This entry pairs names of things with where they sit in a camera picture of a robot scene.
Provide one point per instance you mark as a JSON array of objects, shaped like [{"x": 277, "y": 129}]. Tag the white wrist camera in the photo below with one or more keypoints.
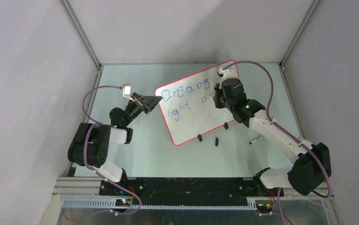
[
  {"x": 228, "y": 73},
  {"x": 126, "y": 91}
]

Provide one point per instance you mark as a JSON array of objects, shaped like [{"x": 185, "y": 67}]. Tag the controller board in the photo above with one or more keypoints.
[
  {"x": 123, "y": 202},
  {"x": 265, "y": 209}
]

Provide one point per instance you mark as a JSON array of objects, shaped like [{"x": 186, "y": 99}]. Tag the pink-framed whiteboard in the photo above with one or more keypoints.
[{"x": 187, "y": 104}]

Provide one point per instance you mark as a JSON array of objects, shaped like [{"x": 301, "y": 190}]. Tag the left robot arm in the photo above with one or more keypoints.
[{"x": 90, "y": 144}]

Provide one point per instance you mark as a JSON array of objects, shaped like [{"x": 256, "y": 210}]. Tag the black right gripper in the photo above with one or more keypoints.
[{"x": 218, "y": 91}]

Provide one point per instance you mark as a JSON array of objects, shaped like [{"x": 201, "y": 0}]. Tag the aluminium frame rail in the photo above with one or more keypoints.
[{"x": 84, "y": 192}]

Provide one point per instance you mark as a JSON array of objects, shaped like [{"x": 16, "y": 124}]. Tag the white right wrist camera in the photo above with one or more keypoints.
[{"x": 228, "y": 73}]

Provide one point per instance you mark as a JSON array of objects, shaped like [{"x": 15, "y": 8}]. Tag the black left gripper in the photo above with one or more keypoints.
[{"x": 147, "y": 101}]

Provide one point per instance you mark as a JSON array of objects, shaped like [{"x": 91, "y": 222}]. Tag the black marker pen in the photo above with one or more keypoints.
[{"x": 256, "y": 139}]

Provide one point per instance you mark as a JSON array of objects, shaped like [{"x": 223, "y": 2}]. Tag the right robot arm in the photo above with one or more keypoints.
[{"x": 311, "y": 165}]

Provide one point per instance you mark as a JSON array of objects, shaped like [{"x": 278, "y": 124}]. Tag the right controller board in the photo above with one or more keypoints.
[{"x": 265, "y": 209}]

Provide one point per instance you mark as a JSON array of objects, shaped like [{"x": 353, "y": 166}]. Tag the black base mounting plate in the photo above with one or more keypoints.
[{"x": 197, "y": 192}]

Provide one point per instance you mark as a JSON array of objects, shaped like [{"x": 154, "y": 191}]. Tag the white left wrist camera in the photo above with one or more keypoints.
[{"x": 126, "y": 91}]

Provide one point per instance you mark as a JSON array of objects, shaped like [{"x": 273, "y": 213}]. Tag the left controller board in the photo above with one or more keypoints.
[{"x": 123, "y": 202}]

